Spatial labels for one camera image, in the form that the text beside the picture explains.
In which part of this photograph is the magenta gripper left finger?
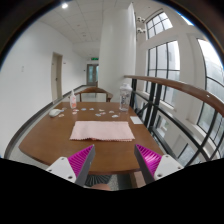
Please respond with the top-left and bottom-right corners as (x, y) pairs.
(47, 145), (95, 187)

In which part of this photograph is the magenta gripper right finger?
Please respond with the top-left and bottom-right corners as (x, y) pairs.
(134, 144), (183, 184)

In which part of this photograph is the pink towel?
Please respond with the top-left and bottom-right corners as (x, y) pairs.
(70, 121), (135, 141)

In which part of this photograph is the white paper card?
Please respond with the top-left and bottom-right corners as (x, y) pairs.
(130, 116), (143, 124)

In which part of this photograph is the wooden handrail with black railing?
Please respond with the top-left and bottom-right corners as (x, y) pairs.
(128, 75), (224, 166)

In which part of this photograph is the small pink-capped bottle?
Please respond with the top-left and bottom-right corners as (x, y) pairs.
(70, 90), (77, 109)

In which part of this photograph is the wooden chair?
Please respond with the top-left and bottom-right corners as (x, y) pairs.
(75, 87), (113, 102)

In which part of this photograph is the clear plastic water bottle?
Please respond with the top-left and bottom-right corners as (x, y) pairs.
(119, 83), (132, 111)

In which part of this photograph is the glass double door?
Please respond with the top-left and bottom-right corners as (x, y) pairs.
(87, 64), (99, 86)

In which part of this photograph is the grey door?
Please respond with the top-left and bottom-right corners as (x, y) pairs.
(51, 53), (62, 101)

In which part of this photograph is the green exit sign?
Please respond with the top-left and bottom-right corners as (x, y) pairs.
(91, 57), (99, 61)

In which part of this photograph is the white round pillar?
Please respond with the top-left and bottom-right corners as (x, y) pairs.
(98, 3), (136, 102)

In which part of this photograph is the ceiling light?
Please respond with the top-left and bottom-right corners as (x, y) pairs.
(61, 3), (68, 9)

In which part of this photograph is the security camera lower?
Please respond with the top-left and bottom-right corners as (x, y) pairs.
(137, 27), (146, 34)

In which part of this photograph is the security camera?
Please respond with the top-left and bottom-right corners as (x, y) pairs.
(137, 27), (146, 34)
(137, 16), (145, 23)

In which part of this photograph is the security camera upper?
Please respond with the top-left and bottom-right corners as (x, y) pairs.
(137, 16), (145, 23)

